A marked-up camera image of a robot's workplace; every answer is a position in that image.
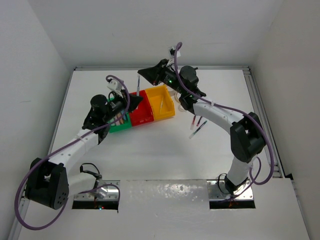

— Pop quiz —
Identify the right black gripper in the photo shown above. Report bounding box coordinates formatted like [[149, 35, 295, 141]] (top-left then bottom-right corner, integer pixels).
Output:
[[138, 58, 186, 95]]

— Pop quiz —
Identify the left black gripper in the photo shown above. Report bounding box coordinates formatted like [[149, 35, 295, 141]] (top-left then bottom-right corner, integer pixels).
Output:
[[102, 88, 142, 123]]

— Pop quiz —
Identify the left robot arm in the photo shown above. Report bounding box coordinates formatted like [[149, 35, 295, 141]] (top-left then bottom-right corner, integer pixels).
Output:
[[25, 92, 143, 210]]

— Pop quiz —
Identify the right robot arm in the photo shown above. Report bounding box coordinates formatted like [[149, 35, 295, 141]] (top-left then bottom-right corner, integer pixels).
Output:
[[137, 59, 266, 195]]

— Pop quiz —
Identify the green plastic bin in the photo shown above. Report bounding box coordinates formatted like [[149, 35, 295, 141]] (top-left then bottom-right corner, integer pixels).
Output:
[[108, 109, 132, 133]]

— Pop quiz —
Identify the blue ink pen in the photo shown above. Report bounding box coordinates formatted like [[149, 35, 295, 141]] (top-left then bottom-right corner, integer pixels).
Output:
[[136, 75, 141, 97]]

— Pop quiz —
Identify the red plastic bin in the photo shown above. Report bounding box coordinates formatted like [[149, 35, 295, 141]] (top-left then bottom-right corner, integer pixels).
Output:
[[129, 90, 154, 127]]

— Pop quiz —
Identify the yellow plastic bin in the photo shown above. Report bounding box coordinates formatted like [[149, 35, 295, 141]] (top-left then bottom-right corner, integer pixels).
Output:
[[145, 85, 176, 121]]

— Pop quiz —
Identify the small white tape roll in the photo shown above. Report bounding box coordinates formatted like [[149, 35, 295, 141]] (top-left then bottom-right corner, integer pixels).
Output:
[[178, 104, 186, 112]]

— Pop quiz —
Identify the magenta ink pen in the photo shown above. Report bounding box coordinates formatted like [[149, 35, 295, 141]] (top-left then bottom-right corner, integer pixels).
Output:
[[196, 116, 203, 127]]

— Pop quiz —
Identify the green ink pen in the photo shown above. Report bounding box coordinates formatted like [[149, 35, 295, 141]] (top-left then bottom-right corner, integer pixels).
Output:
[[188, 120, 208, 139]]

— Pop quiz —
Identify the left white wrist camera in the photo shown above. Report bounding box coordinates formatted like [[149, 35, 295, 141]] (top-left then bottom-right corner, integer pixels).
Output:
[[107, 78, 124, 96]]

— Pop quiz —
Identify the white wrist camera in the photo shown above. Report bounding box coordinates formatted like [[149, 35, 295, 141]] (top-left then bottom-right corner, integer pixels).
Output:
[[107, 78, 124, 96], [166, 43, 182, 67]]

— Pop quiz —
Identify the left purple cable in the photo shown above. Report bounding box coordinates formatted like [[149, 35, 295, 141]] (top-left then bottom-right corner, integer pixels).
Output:
[[13, 74, 131, 230]]

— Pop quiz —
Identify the purple cable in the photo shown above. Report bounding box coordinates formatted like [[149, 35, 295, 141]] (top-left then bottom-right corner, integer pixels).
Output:
[[173, 41, 274, 201], [13, 74, 131, 230]]

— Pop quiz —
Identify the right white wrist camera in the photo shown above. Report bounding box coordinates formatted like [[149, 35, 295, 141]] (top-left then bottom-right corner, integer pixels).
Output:
[[166, 43, 182, 67]]

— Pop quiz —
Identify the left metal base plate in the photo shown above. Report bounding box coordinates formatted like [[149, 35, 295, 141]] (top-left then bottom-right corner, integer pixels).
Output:
[[73, 180, 120, 201]]

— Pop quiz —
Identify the metal base plate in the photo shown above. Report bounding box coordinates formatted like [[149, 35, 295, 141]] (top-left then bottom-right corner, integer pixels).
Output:
[[73, 180, 120, 201], [207, 179, 256, 201]]

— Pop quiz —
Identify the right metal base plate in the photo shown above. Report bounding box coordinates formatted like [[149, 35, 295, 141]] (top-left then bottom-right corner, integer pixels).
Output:
[[207, 179, 256, 201]]

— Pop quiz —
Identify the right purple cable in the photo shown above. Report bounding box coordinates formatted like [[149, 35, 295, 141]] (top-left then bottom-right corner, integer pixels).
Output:
[[173, 41, 274, 201]]

